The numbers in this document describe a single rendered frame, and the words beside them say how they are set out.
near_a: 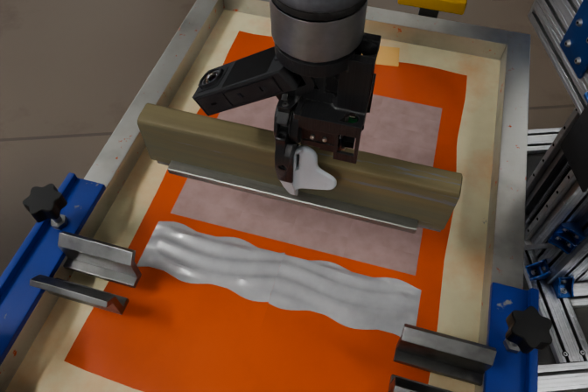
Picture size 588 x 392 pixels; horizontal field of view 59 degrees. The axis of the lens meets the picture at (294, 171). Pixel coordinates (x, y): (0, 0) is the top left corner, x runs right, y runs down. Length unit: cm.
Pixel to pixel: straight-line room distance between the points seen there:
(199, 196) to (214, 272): 12
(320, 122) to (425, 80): 47
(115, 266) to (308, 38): 39
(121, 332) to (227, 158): 25
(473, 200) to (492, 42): 31
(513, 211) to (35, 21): 243
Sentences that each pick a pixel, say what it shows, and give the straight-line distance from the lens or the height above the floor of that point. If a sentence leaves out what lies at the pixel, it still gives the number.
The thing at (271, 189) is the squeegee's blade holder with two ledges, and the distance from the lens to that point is 60.
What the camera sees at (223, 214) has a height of 95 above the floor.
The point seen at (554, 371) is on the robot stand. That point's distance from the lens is 153.
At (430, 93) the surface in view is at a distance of 89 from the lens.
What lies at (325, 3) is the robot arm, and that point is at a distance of 38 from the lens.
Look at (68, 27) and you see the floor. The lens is 271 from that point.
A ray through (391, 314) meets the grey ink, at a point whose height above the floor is 96.
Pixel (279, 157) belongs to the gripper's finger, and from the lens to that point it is 50.
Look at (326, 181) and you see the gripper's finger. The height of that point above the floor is 113.
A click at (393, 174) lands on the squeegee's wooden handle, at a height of 114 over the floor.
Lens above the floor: 157
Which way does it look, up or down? 54 degrees down
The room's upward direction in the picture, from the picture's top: straight up
